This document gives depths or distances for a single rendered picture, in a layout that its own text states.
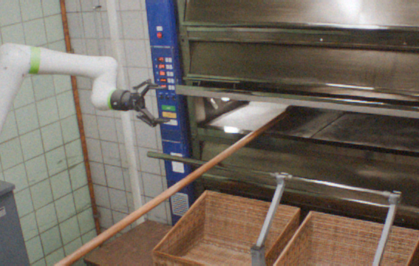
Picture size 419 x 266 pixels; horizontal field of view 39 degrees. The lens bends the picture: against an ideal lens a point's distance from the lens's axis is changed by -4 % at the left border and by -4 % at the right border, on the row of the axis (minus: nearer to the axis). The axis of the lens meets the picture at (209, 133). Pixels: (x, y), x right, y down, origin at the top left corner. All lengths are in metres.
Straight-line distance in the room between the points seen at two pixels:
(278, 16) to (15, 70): 1.14
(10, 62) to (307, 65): 1.25
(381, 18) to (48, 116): 1.99
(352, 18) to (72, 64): 1.17
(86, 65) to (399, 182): 1.43
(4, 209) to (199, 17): 1.26
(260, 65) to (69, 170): 1.48
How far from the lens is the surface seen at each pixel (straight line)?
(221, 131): 3.05
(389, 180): 2.72
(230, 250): 3.14
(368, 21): 2.52
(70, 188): 3.78
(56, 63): 2.59
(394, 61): 2.55
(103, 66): 2.64
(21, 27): 3.44
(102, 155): 3.70
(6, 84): 2.39
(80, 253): 2.01
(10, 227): 2.73
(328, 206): 2.88
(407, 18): 2.47
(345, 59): 2.63
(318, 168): 2.84
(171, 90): 3.13
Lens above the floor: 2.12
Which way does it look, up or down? 18 degrees down
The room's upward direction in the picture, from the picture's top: 6 degrees counter-clockwise
